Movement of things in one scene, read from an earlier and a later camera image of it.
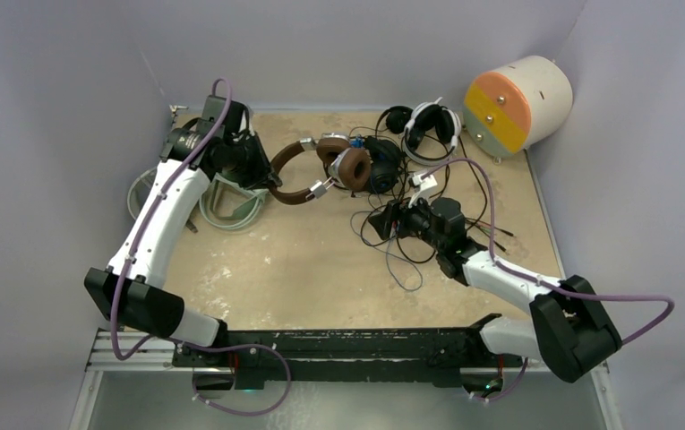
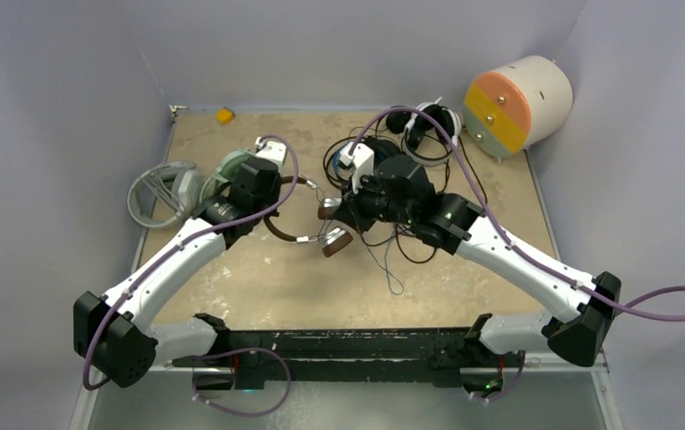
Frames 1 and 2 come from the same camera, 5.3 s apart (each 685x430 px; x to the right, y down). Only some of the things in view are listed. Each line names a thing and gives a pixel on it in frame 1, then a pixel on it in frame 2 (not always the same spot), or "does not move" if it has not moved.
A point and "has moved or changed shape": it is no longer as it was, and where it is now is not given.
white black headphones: x=431 y=118 does not move
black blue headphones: x=385 y=159 does not move
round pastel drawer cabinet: x=508 y=109 does not move
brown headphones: x=348 y=167 has moved or changed shape
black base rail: x=449 y=355 does not move
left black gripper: x=261 y=176 → x=276 y=188
